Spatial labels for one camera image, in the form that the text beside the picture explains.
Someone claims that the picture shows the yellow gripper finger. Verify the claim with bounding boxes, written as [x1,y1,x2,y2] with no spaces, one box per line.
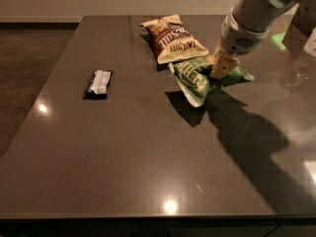
[210,46,239,80]

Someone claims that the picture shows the brown chip bag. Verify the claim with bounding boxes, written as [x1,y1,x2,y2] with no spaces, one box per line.
[140,15,208,64]

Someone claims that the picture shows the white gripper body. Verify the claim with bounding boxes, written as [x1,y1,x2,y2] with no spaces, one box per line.
[218,11,269,56]

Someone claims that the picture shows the green jalapeno chip bag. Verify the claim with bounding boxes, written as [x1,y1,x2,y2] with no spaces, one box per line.
[168,55,254,108]

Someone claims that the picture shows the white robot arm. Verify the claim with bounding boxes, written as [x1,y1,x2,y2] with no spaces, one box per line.
[210,0,316,79]

